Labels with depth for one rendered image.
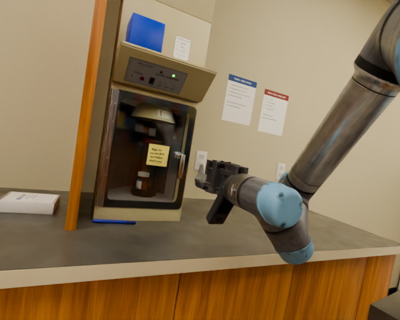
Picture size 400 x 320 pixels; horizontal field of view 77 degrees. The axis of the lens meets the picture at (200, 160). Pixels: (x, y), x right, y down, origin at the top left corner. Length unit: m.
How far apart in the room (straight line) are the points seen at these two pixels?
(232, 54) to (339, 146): 1.18
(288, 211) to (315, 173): 0.13
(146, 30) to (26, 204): 0.67
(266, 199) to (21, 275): 0.52
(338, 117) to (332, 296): 0.91
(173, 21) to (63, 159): 0.79
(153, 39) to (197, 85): 0.21
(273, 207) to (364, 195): 2.24
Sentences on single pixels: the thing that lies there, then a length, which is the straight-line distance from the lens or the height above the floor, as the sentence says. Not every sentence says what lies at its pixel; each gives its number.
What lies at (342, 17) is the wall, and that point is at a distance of 2.35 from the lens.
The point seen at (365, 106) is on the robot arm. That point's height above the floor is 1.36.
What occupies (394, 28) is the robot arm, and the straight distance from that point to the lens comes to 0.40.
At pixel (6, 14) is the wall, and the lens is 1.42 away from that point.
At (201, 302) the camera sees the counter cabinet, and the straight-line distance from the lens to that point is 0.87.
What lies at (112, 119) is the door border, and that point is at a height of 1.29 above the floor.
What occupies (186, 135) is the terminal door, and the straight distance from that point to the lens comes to 0.95.
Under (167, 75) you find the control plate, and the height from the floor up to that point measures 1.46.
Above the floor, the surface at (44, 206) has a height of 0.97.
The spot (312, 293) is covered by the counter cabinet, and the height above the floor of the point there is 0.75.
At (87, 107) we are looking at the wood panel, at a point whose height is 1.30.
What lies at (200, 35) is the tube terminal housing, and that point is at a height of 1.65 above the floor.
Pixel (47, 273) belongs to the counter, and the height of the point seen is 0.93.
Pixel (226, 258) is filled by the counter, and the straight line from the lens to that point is 0.79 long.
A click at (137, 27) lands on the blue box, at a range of 0.85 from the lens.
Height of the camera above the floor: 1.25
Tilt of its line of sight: 3 degrees down
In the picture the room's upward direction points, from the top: 9 degrees clockwise
